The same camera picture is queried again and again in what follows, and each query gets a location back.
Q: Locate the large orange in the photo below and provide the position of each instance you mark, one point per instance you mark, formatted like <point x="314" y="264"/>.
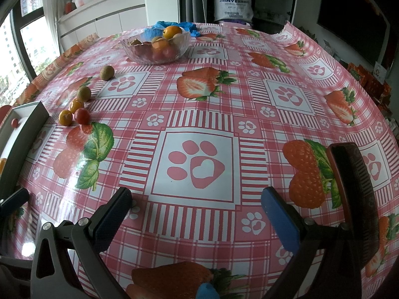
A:
<point x="172" y="32"/>

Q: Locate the red container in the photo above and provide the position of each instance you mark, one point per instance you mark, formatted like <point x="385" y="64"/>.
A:
<point x="69" y="7"/>

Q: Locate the pale brown kiwi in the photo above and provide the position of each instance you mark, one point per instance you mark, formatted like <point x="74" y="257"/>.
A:
<point x="156" y="39"/>

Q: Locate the small brown kiwi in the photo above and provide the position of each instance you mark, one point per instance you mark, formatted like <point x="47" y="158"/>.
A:
<point x="84" y="94"/>

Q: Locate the window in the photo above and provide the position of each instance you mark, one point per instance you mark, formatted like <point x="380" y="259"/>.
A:
<point x="34" y="43"/>

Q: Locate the stack of orange boxes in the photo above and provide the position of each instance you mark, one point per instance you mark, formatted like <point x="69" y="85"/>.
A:
<point x="371" y="81"/>

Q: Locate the small blue object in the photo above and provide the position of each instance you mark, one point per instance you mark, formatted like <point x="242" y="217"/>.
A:
<point x="207" y="291"/>

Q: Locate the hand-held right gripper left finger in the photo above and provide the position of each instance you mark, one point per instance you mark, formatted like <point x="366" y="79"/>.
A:
<point x="112" y="219"/>

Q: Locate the dark shelf unit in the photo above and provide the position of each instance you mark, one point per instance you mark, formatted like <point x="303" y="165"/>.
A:
<point x="274" y="0"/>

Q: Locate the blue plastic cloth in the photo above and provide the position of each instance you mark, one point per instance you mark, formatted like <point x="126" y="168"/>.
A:
<point x="187" y="26"/>

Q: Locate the small red tomato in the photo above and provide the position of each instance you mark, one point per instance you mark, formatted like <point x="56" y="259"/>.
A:
<point x="82" y="116"/>
<point x="14" y="122"/>

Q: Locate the clear glass bowl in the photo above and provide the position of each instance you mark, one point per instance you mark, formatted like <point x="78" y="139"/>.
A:
<point x="137" y="54"/>

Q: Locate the black wall screen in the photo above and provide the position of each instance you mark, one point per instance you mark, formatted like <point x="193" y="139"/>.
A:
<point x="349" y="15"/>

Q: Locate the dark red chair back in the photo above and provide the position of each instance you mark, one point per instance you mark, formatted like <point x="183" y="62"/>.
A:
<point x="355" y="193"/>

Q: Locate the small orange kumquat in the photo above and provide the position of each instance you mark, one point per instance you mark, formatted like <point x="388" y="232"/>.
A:
<point x="75" y="104"/>
<point x="66" y="117"/>

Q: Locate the purple bundle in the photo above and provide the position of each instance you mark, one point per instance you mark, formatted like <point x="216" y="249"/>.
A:
<point x="235" y="22"/>

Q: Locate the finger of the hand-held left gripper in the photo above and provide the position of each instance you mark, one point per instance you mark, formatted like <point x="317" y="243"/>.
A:
<point x="14" y="201"/>

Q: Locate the white sign card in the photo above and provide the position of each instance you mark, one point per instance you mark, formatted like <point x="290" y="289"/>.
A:
<point x="379" y="72"/>

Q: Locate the white tray with grey rim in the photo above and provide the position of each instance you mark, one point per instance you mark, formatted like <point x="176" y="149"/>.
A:
<point x="25" y="137"/>

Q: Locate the white counter cabinet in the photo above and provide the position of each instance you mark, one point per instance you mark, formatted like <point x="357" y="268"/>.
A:
<point x="103" y="21"/>

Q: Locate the pink strawberry print tablecloth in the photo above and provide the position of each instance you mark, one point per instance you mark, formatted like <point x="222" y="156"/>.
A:
<point x="249" y="168"/>

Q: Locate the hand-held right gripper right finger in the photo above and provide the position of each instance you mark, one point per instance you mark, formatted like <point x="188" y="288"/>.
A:
<point x="280" y="221"/>

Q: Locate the white printed bag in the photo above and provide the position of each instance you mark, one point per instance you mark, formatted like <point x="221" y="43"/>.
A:
<point x="233" y="4"/>

